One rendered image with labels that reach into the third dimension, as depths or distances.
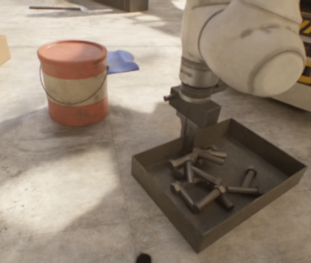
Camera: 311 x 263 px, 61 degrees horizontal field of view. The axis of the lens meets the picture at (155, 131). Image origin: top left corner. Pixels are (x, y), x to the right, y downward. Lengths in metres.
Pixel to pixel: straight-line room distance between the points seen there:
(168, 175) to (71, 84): 0.35
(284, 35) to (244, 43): 0.05
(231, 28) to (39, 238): 0.48
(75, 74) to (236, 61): 0.46
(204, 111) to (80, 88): 0.35
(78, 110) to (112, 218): 0.34
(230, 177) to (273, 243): 0.18
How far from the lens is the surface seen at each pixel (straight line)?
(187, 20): 0.54
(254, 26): 0.40
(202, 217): 0.59
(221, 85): 0.64
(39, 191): 0.65
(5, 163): 0.74
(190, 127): 0.66
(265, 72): 0.37
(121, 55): 1.21
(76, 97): 0.76
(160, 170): 0.66
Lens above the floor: 0.46
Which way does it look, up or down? 36 degrees down
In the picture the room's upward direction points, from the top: 5 degrees clockwise
